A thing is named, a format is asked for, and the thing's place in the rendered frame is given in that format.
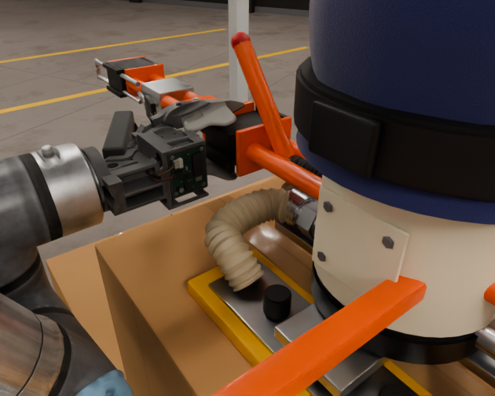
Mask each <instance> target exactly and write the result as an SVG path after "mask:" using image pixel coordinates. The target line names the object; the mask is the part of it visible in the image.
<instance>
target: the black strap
mask: <svg viewBox="0 0 495 396"><path fill-rule="evenodd" d="M294 123H295V125H296V127H297V129H298V131H299V133H300V134H301V135H302V136H303V137H304V138H305V139H306V140H307V141H308V142H309V144H308V149H309V150H310V152H312V153H314V154H316V155H318V156H320V157H322V158H324V159H327V160H329V161H331V162H333V163H335V164H337V165H339V166H341V167H343V168H345V169H347V170H349V171H351V172H353V173H355V174H357V175H359V176H361V177H363V178H370V177H374V178H378V179H380V180H383V181H385V182H390V183H392V184H395V185H400V186H404V187H407V188H411V189H416V190H420V191H423V192H427V193H435V194H439V195H444V196H452V197H456V198H463V199H470V200H484V201H491V202H495V126H494V125H482V124H475V123H466V122H461V121H456V120H451V119H442V118H438V117H433V116H429V115H421V114H416V113H412V112H404V111H400V110H395V109H391V108H384V107H381V106H379V105H375V104H371V103H368V102H365V101H361V100H358V99H357V98H355V97H351V96H350V95H347V94H345V93H342V92H339V91H338V90H334V89H332V88H330V87H328V86H326V85H325V84H324V83H322V82H320V81H318V80H317V77H316V75H315V74H314V70H313V67H312V61H311V56H310V57H308V58H307V59H306V60H304V61H303V62H302V63H301V64H300V65H299V67H298V69H297V71H296V80H295V103H294Z"/></svg>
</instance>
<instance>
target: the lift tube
mask: <svg viewBox="0 0 495 396"><path fill-rule="evenodd" d="M309 33H310V53H311V61H312V67H313V71H314V74H315V75H316V77H317V80H318V81H320V82H322V83H324V84H325V85H326V86H328V87H330V88H332V89H334V90H338V91H339V92H342V93H344V94H347V95H350V96H351V97H355V98H357V99H358V100H361V101H365V102H368V103H371V104H374V105H379V106H381V107H384V108H391V109H395V110H400V111H404V112H412V113H416V114H421V115H426V116H433V117H438V118H442V119H451V120H456V121H461V122H466V123H475V124H482V125H494V126H495V0H310V8H309ZM296 144H297V146H298V148H299V151H300V152H301V154H302V156H303V157H304V158H305V159H306V161H307V162H308V163H309V164H310V165H311V166H312V167H314V168H315V169H316V170H317V171H319V172H320V173H321V174H323V175H324V176H325V177H327V178H329V179H331V180H332V181H334V182H335V183H337V184H339V185H341V186H342V187H344V188H346V189H349V190H351V191H353V192H355V193H357V194H359V195H362V196H364V197H367V198H369V199H372V200H375V201H378V202H380V203H382V204H386V205H389V206H392V207H396V208H400V209H402V210H406V211H411V212H414V213H417V214H420V215H428V216H432V217H436V218H444V219H448V220H453V221H459V222H472V223H478V224H488V225H495V202H491V201H484V200H470V199H463V198H456V197H452V196H444V195H439V194H435V193H430V192H423V191H420V190H416V189H411V188H407V187H404V186H400V185H395V184H392V183H390V182H387V181H383V180H380V179H378V178H374V177H370V178H363V177H361V176H359V175H357V174H355V173H353V172H351V171H349V170H347V169H345V168H343V167H341V166H339V165H337V164H335V163H333V162H331V161H329V160H327V159H324V158H322V157H320V156H318V155H316V154H314V153H312V152H310V150H309V149H308V144H309V142H308V141H307V140H306V139H305V138H304V137H303V136H302V135H301V134H300V133H299V131H298V130H297V133H296Z"/></svg>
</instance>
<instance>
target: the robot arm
mask: <svg viewBox="0 0 495 396"><path fill-rule="evenodd" d="M243 107H245V105H244V103H243V102H240V101H235V100H230V99H210V100H194V101H179V102H176V103H173V104H170V105H168V106H167V107H166V108H164V109H163V110H161V111H160V112H159V113H158V114H156V115H153V116H150V117H149V119H150V123H148V124H146V125H144V124H142V123H141V124H140V126H139V127H138V125H137V124H136V123H135V122H134V114H133V112H132V111H116V112H114V115H113V117H112V121H111V124H110V127H109V129H108V133H107V136H106V138H105V141H104V146H103V149H102V153H103V157H104V159H103V157H102V155H101V154H100V152H99V151H98V150H97V149H96V148H95V147H94V146H90V147H87V148H80V147H79V146H78V145H76V144H74V143H72V142H69V143H66V144H62V145H57V146H53V147H52V146H50V145H43V146H42V148H41V150H38V151H35V152H29V153H27V154H23V155H19V156H14V157H10V158H7V159H1V160H0V396H133V391H132V389H131V387H130V385H129V384H128V382H127V381H126V380H125V379H124V377H125V376H124V374H123V372H122V371H121V370H118V369H117V368H116V367H115V366H114V365H113V364H112V362H111V361H110V360H109V359H108V357H107V356H106V355H105V353H104V352H103V351H102V350H101V348H100V347H99V346H98V345H97V344H96V343H95V341H94V340H93V339H92V337H91V336H90V335H89V333H88V332H87V331H86V330H85V328H84V327H83V326H82V325H81V324H80V323H79V321H78V320H77V319H76V318H75V316H74V315H73V313H72V312H71V311H70V310H69V309H68V308H67V307H66V305H65V304H64V303H63V301H62V300H61V299H60V297H59V296H58V295H57V293H56V292H55V291H54V290H53V288H52V287H51V284H50V282H49V279H48V277H47V275H46V271H45V268H44V266H43V264H42V260H41V257H40V254H39V251H38V248H37V247H38V246H40V245H43V244H46V243H49V242H51V241H53V240H57V239H59V238H61V237H66V236H68V235H71V234H73V233H77V232H79V231H81V230H84V229H87V228H90V227H92V226H95V225H98V224H101V223H102V221H103V218H104V212H106V211H111V212H112V213H113V214H114V215H115V216H116V215H121V214H123V213H126V212H128V211H132V210H134V209H136V208H139V207H143V206H145V205H147V204H151V203H154V202H156V201H158V200H159V201H160V202H161V203H162V204H163V205H164V206H165V207H166V208H167V209H168V210H172V209H174V208H176V207H180V206H182V205H184V204H188V203H190V202H193V201H195V200H198V199H201V198H203V197H205V196H209V193H208V192H206V191H205V190H204V188H206V187H207V186H208V184H207V176H208V175H213V176H215V177H218V178H222V179H224V180H227V181H232V180H235V179H237V174H236V173H235V172H233V173H232V174H230V173H229V172H227V171H226V170H224V169H222V168H221V167H220V166H218V165H217V164H215V163H213V162H212V161H210V160H209V159H208V158H207V157H206V145H205V143H206V141H205V140H204V139H203V138H201V137H200V136H199V134H197V133H196V132H198V131H200V130H202V129H203V128H205V127H209V126H228V125H229V124H231V123H234V122H235V121H236V120H237V117H236V116H235V115H234V114H233V113H234V112H236V111H238V110H240V109H241V108H243ZM183 127H184V130H185V131H183V130H175V129H180V128H183ZM174 128H175V129H174ZM189 193H195V194H196V196H194V197H192V198H189V199H187V200H183V201H182V202H178V201H177V200H176V198H178V197H180V196H184V195H186V194H189Z"/></svg>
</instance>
